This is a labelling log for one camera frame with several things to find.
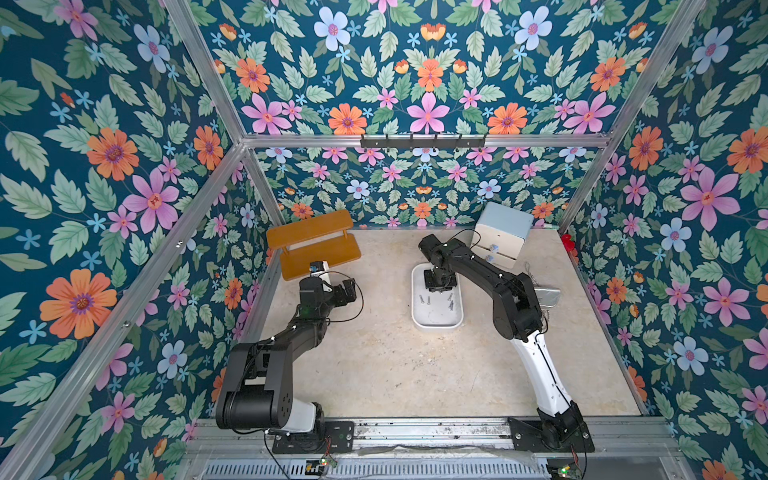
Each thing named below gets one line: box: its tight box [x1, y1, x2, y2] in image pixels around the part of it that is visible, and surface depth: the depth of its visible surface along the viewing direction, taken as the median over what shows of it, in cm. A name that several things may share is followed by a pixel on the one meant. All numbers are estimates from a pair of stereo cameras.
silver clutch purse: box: [534, 288, 561, 307], surface depth 95 cm
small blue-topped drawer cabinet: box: [471, 201, 535, 269], surface depth 105 cm
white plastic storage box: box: [411, 262, 464, 329], surface depth 98 cm
